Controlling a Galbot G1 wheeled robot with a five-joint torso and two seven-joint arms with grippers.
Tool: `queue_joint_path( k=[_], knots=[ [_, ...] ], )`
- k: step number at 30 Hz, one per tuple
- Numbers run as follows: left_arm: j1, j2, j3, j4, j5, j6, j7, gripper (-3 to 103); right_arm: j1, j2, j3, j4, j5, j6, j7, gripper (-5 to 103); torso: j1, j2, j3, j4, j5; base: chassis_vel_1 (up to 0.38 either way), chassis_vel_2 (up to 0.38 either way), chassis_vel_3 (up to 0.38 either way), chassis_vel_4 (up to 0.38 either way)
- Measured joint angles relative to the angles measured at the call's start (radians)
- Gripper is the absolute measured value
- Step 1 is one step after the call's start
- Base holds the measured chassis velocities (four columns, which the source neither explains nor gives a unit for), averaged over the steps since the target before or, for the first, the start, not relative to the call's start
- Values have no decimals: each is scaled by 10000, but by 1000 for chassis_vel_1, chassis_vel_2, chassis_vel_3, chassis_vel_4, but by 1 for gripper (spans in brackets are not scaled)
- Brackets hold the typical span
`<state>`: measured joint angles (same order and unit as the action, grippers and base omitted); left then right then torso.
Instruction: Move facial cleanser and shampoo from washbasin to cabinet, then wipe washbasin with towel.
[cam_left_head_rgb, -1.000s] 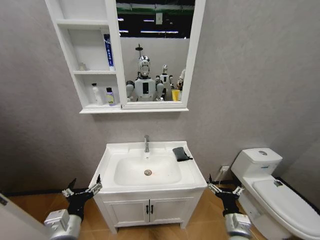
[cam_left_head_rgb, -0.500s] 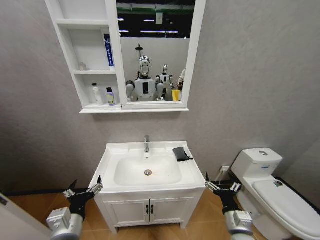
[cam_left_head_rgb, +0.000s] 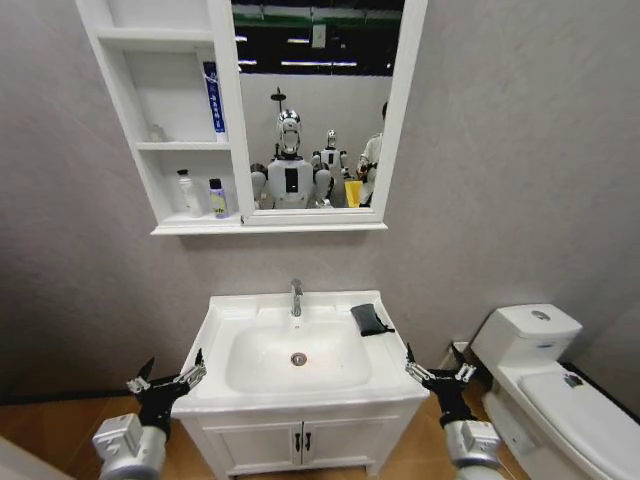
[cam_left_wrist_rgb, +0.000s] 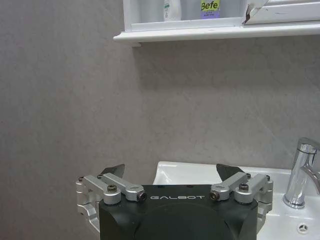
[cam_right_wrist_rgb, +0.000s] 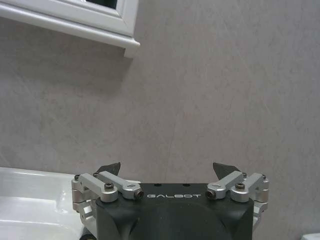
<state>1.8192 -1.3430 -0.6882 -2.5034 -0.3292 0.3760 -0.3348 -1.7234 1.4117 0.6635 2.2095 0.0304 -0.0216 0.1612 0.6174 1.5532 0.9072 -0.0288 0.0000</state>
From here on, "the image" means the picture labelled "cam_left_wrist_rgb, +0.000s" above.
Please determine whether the white ceramic washbasin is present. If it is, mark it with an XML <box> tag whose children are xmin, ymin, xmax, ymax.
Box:
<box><xmin>152</xmin><ymin>161</ymin><xmax>320</xmax><ymax>240</ymax></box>

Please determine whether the chrome faucet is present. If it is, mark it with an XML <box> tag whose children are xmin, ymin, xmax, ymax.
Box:
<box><xmin>282</xmin><ymin>136</ymin><xmax>320</xmax><ymax>209</ymax></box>

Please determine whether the white wall cabinet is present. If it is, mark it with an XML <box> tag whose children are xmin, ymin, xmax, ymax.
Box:
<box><xmin>112</xmin><ymin>0</ymin><xmax>320</xmax><ymax>48</ymax></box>

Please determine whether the white cabinet door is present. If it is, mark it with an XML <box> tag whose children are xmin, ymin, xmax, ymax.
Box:
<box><xmin>241</xmin><ymin>0</ymin><xmax>320</xmax><ymax>25</ymax></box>

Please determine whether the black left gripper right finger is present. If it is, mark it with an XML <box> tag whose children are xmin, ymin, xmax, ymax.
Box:
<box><xmin>209</xmin><ymin>163</ymin><xmax>274</xmax><ymax>232</ymax></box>

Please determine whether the white bottle green print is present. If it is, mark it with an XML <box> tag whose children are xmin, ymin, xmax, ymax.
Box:
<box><xmin>162</xmin><ymin>0</ymin><xmax>182</xmax><ymax>22</ymax></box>

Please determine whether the purple green Befe bottle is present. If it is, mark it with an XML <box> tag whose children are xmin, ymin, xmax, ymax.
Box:
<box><xmin>200</xmin><ymin>0</ymin><xmax>222</xmax><ymax>20</ymax></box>

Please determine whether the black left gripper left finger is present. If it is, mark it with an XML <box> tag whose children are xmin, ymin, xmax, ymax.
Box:
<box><xmin>76</xmin><ymin>163</ymin><xmax>148</xmax><ymax>235</ymax></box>

